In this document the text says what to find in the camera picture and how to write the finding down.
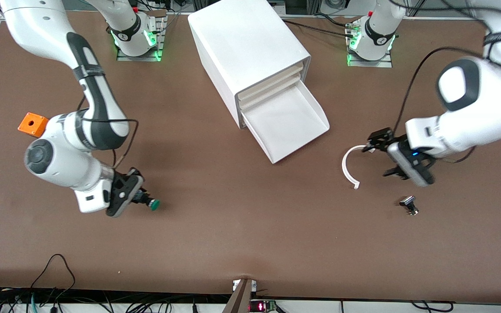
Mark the white curved plastic arc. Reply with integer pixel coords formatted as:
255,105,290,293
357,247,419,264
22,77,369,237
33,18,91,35
342,146,367,190

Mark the black looped cable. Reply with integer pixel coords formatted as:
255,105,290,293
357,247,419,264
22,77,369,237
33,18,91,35
29,254,76,313

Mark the green push button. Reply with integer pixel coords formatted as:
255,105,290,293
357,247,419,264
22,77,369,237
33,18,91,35
135,193,161,212

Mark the black square-head switch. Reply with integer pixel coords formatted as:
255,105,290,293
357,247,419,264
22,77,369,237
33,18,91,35
399,196,419,216

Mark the wooden camera stand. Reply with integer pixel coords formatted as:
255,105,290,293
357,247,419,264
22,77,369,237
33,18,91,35
222,278,253,313

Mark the orange box with black base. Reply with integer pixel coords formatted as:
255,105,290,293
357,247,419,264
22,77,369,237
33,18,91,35
18,113,50,138

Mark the small red display device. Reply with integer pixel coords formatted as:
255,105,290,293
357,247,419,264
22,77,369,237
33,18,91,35
250,299,277,313

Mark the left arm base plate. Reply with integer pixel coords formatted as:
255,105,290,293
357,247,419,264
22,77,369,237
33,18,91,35
347,17,393,68

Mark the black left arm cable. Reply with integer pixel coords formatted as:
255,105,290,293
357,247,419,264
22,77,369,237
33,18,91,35
392,0,501,136

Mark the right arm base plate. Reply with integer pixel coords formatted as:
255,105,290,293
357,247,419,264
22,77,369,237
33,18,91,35
117,17,167,62

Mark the black base cable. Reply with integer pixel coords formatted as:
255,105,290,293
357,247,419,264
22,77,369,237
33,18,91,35
314,12,355,27
282,19,353,37

